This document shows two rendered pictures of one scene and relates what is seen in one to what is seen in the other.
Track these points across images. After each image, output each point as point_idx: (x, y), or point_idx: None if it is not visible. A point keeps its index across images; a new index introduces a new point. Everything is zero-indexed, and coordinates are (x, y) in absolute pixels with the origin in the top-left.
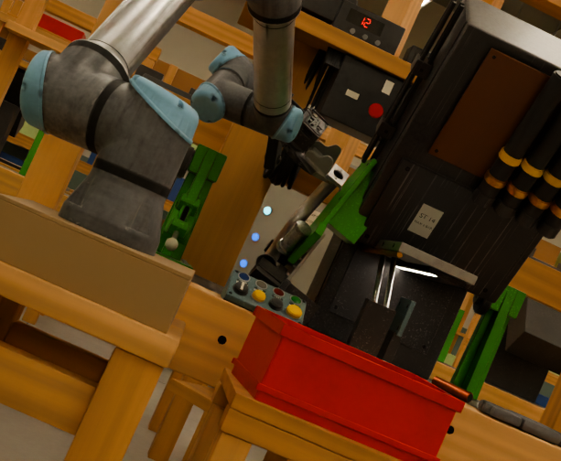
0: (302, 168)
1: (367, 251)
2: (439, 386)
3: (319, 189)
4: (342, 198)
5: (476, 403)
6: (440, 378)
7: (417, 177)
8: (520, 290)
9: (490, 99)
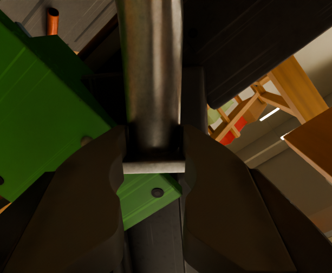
0: None
1: (86, 45)
2: (47, 18)
3: (125, 67)
4: None
5: (99, 1)
6: (55, 20)
7: None
8: None
9: None
